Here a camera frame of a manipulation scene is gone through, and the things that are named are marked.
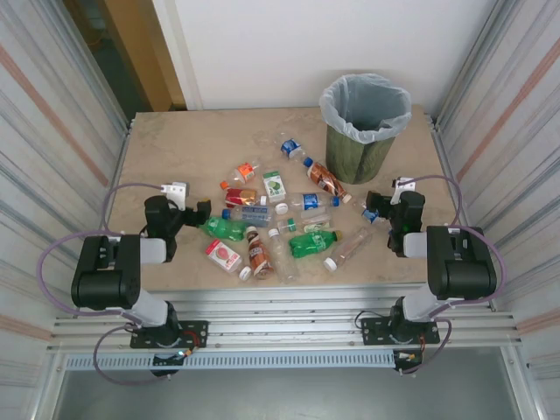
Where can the clear bottle orange label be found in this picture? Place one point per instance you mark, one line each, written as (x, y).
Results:
(244, 171)

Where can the crushed clear bottle blue label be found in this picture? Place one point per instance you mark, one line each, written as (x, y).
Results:
(289, 147)

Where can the water bottle bright blue label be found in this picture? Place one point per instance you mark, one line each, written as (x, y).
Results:
(310, 201)

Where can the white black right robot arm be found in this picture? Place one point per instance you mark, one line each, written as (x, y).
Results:
(464, 271)

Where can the white bottle lime label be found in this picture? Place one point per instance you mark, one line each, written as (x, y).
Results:
(274, 186)

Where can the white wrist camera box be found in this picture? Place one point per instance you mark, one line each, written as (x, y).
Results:
(399, 189)
(175, 189)

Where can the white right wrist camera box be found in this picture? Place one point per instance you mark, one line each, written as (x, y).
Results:
(399, 189)

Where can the aluminium frame rails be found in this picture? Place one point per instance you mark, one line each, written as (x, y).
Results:
(284, 304)

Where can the bottle green white label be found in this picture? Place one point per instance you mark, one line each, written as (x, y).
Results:
(315, 227)

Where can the long clear bottle white cap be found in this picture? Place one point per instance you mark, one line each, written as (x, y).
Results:
(350, 249)

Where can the white bottle red label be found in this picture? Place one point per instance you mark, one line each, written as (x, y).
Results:
(221, 254)

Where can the translucent plastic bin liner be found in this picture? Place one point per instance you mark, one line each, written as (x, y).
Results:
(372, 100)

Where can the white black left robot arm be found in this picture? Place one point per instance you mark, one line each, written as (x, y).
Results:
(105, 280)

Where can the green soda bottle yellow cap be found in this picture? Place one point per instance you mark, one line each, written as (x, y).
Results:
(310, 243)
(225, 228)

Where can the brown label bottle blue cap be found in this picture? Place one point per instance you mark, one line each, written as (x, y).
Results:
(324, 177)

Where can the small bottle blue cap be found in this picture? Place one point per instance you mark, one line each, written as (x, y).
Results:
(371, 215)

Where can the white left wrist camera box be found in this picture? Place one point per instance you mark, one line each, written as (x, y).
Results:
(175, 189)

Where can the brown wooden door frame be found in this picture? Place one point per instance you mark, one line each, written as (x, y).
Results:
(149, 52)

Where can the brown drink bottle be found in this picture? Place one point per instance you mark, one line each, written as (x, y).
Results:
(259, 254)

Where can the small bottle green label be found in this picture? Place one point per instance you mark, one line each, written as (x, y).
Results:
(289, 225)

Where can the green waste bin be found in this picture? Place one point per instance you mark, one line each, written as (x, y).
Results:
(350, 162)

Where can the clear bottle grey-blue label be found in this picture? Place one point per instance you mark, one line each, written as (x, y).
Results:
(254, 214)

